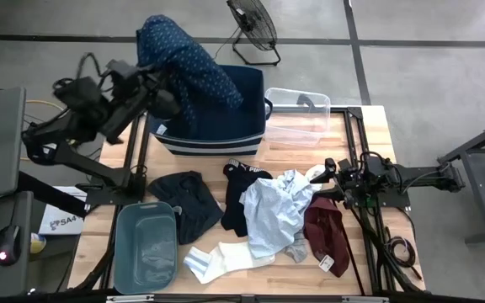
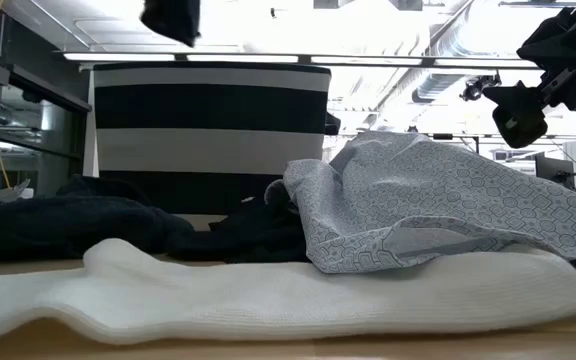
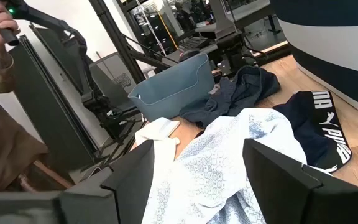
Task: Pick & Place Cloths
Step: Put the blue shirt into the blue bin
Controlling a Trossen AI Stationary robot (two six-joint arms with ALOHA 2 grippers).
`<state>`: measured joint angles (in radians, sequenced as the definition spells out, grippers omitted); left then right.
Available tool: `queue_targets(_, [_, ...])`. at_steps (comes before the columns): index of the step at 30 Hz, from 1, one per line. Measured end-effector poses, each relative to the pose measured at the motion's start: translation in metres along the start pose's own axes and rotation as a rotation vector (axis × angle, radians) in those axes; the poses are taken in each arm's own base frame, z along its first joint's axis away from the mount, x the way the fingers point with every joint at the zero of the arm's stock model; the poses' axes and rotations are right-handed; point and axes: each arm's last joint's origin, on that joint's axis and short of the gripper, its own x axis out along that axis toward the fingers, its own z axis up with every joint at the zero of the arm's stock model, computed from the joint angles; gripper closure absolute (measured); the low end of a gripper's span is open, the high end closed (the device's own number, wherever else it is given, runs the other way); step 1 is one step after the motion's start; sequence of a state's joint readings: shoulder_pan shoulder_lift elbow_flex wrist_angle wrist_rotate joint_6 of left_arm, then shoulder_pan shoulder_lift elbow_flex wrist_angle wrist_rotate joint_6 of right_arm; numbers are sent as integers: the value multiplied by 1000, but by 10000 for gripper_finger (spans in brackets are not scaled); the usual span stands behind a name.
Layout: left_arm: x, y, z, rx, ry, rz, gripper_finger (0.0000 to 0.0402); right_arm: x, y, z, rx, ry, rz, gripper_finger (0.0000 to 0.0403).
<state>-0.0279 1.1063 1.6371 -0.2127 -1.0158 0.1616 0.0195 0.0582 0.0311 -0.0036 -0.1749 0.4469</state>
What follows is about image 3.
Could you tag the white sock with blue stripes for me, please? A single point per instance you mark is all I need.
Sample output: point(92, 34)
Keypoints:
point(157, 130)

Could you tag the black rig frame post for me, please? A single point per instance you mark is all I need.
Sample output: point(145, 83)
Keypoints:
point(117, 37)

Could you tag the black keyboard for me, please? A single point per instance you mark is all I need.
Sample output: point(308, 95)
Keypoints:
point(194, 43)

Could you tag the grey chair backrest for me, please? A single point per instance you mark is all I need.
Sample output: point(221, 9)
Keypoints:
point(110, 71)

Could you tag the navy white striped fabric basket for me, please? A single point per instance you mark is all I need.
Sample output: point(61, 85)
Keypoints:
point(331, 40)

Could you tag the dark navy cloth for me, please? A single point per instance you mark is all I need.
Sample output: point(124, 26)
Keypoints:
point(235, 93)

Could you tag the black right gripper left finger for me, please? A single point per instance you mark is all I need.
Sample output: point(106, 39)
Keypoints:
point(126, 186)

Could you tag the light blue patterned shirt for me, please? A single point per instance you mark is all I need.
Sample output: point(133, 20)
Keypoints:
point(213, 161)

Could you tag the dark grey flat panel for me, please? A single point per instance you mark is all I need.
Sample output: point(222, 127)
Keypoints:
point(51, 109)

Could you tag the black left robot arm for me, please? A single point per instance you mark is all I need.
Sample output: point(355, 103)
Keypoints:
point(232, 46)

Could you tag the person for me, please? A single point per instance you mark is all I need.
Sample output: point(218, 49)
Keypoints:
point(5, 140)

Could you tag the teal plastic bin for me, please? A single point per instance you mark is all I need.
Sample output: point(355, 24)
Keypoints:
point(172, 90)

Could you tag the black computer mouse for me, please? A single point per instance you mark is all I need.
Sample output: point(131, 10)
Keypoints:
point(189, 54)

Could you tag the black Puma underwear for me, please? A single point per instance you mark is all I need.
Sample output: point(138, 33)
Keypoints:
point(303, 130)

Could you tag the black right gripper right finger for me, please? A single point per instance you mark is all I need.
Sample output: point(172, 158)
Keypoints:
point(291, 193)

